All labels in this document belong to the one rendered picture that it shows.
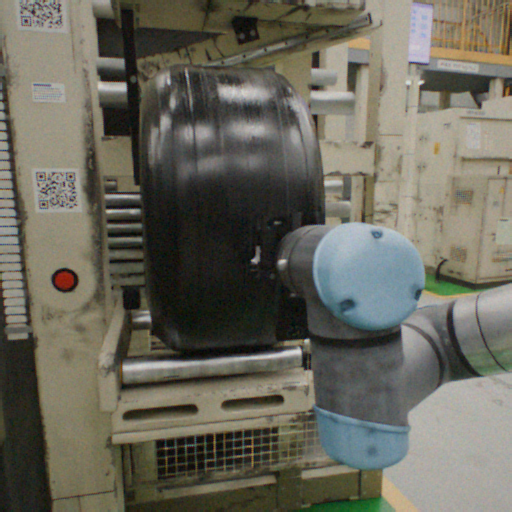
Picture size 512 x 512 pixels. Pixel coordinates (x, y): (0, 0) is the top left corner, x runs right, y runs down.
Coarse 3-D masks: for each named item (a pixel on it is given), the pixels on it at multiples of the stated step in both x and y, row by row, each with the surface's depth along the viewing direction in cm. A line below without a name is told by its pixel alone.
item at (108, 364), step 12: (120, 300) 106; (120, 312) 97; (120, 324) 89; (108, 336) 82; (120, 336) 84; (108, 348) 77; (120, 348) 81; (108, 360) 72; (120, 360) 78; (108, 372) 72; (108, 384) 73; (120, 384) 76; (108, 396) 73; (120, 396) 76; (108, 408) 73
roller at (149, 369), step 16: (208, 352) 81; (224, 352) 82; (240, 352) 82; (256, 352) 82; (272, 352) 83; (288, 352) 83; (304, 352) 84; (128, 368) 77; (144, 368) 77; (160, 368) 78; (176, 368) 78; (192, 368) 79; (208, 368) 80; (224, 368) 80; (240, 368) 81; (256, 368) 82; (272, 368) 83; (288, 368) 84
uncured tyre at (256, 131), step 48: (144, 96) 72; (192, 96) 67; (240, 96) 69; (288, 96) 71; (144, 144) 66; (192, 144) 63; (240, 144) 65; (288, 144) 66; (144, 192) 65; (192, 192) 62; (240, 192) 64; (288, 192) 65; (144, 240) 68; (192, 240) 63; (240, 240) 64; (192, 288) 66; (240, 288) 67; (192, 336) 73; (240, 336) 76
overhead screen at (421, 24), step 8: (416, 8) 424; (424, 8) 427; (432, 8) 430; (416, 16) 425; (424, 16) 428; (432, 16) 432; (416, 24) 427; (424, 24) 430; (416, 32) 428; (424, 32) 432; (416, 40) 430; (424, 40) 433; (416, 48) 432; (424, 48) 435; (416, 56) 433; (424, 56) 436; (416, 64) 439; (424, 64) 439
